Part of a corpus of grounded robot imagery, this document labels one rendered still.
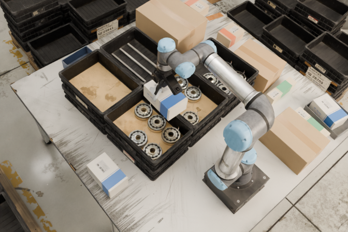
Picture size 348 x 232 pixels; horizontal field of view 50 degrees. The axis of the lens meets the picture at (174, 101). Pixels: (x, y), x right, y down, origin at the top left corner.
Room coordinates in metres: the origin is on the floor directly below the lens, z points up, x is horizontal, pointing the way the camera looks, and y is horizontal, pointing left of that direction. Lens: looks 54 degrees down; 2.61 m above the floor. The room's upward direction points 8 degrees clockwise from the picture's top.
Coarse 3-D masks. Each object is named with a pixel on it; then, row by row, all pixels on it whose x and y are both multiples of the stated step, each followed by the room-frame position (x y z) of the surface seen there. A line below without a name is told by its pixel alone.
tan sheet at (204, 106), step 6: (204, 96) 1.36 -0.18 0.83; (198, 102) 1.31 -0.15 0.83; (204, 102) 1.32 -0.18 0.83; (210, 102) 1.32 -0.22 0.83; (186, 108) 1.26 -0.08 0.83; (192, 108) 1.26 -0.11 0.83; (198, 108) 1.27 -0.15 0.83; (204, 108) 1.27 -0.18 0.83; (210, 108) 1.28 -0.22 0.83; (198, 114) 1.22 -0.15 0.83; (204, 114) 1.23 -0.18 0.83
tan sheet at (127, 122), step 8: (136, 104) 1.24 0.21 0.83; (128, 112) 1.17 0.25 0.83; (120, 120) 1.11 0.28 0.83; (128, 120) 1.12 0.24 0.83; (136, 120) 1.13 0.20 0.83; (120, 128) 1.06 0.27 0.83; (128, 128) 1.07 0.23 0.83; (136, 128) 1.07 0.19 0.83; (144, 128) 1.08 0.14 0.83; (152, 136) 1.04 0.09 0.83; (160, 136) 1.04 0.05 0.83; (160, 144) 0.99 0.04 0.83; (152, 152) 0.94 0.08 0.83
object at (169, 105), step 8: (152, 80) 1.18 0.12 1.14; (144, 88) 1.14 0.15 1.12; (168, 88) 1.14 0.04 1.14; (144, 96) 1.14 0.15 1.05; (152, 96) 1.09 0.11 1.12; (160, 96) 1.08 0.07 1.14; (168, 96) 1.09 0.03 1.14; (176, 96) 1.10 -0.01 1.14; (184, 96) 1.11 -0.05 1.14; (152, 104) 1.09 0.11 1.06; (160, 104) 1.05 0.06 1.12; (168, 104) 1.05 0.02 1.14; (176, 104) 1.05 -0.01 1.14; (184, 104) 1.08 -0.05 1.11; (160, 112) 1.05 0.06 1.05; (168, 112) 1.01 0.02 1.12; (176, 112) 1.04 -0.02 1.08; (168, 120) 1.01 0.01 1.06
